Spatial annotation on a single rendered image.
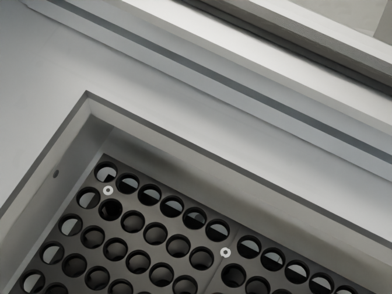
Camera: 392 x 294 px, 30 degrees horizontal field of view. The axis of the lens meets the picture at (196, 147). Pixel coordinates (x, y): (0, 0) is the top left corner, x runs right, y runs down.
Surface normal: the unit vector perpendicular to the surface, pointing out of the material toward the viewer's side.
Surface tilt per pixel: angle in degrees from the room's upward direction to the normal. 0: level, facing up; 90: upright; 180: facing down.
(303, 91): 45
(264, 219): 0
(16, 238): 90
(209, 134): 0
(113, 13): 90
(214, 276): 0
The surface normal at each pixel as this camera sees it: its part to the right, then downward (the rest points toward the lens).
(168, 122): 0.01, -0.44
